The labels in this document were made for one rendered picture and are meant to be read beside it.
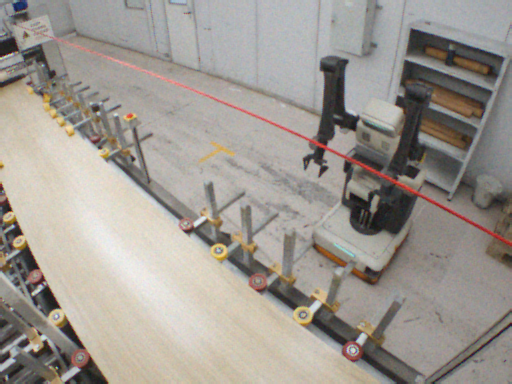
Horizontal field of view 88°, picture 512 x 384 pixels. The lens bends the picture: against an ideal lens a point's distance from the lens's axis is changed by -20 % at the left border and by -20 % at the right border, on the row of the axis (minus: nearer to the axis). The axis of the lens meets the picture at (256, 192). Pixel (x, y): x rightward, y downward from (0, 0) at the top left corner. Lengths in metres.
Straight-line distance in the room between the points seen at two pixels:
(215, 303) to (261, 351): 0.29
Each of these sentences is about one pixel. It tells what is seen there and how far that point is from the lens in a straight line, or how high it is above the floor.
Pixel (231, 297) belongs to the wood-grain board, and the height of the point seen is 0.90.
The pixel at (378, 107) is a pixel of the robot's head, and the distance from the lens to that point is 1.77.
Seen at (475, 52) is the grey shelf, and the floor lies 1.38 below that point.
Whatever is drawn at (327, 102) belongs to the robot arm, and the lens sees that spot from 1.65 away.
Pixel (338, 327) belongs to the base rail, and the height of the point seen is 0.70.
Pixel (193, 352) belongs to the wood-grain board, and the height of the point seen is 0.90.
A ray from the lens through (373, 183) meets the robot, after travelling 2.03.
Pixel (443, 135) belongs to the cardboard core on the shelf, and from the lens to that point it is 3.42.
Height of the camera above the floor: 2.13
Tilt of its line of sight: 42 degrees down
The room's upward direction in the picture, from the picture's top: 2 degrees counter-clockwise
